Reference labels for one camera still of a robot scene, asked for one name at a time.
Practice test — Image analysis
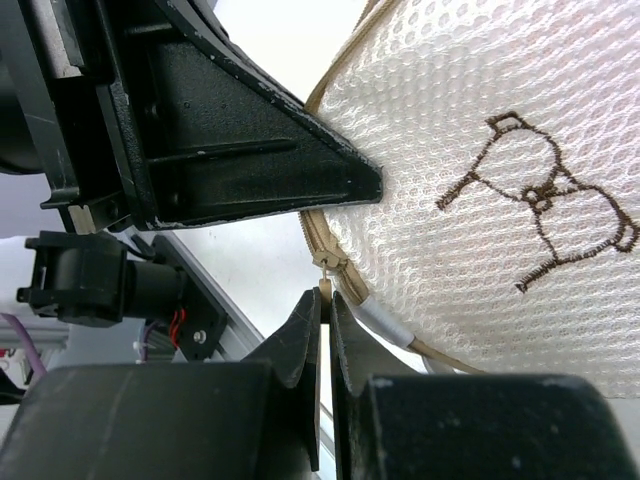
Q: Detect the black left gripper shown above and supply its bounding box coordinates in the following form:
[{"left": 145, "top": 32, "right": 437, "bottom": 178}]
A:
[{"left": 1, "top": 1, "right": 160, "bottom": 234}]

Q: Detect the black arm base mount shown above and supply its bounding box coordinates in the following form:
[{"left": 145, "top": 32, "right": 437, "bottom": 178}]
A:
[{"left": 17, "top": 231, "right": 229, "bottom": 361}]

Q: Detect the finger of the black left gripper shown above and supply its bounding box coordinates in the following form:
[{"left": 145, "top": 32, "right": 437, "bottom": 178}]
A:
[{"left": 114, "top": 1, "right": 383, "bottom": 230}]

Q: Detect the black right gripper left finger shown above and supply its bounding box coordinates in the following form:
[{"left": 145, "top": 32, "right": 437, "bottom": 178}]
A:
[{"left": 1, "top": 289, "right": 322, "bottom": 479}]

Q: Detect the white mesh laundry bag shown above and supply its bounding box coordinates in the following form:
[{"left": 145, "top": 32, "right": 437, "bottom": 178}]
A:
[{"left": 300, "top": 1, "right": 639, "bottom": 399}]

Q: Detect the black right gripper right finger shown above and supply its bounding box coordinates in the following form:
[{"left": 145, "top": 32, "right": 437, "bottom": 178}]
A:
[{"left": 329, "top": 295, "right": 625, "bottom": 479}]

